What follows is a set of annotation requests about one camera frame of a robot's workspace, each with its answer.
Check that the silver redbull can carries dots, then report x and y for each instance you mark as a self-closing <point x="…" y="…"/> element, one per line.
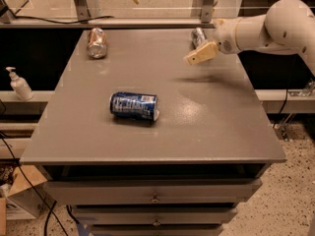
<point x="198" y="37"/>

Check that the white pump bottle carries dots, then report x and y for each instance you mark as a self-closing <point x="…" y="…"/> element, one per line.
<point x="19" y="85"/>

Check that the cardboard box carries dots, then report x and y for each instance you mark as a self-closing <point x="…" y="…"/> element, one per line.
<point x="24" y="199"/>

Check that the left metal bracket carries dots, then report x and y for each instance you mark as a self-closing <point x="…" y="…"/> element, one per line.
<point x="82" y="10"/>

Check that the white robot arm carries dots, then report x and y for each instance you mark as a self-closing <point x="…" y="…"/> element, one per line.
<point x="287" y="28"/>

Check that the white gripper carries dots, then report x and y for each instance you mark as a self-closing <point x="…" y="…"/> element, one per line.
<point x="224" y="36"/>

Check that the right metal bracket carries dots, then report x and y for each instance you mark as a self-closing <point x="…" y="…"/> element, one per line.
<point x="207" y="10"/>

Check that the metal bracket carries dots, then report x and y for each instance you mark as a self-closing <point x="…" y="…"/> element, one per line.
<point x="82" y="10"/>
<point x="207" y="10"/>

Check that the grey drawer cabinet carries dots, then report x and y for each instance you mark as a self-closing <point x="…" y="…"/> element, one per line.
<point x="181" y="175"/>

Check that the blue pepsi can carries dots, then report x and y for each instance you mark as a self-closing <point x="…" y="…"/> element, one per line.
<point x="134" y="105"/>

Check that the orange soda can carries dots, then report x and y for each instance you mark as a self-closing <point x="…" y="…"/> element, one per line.
<point x="97" y="46"/>

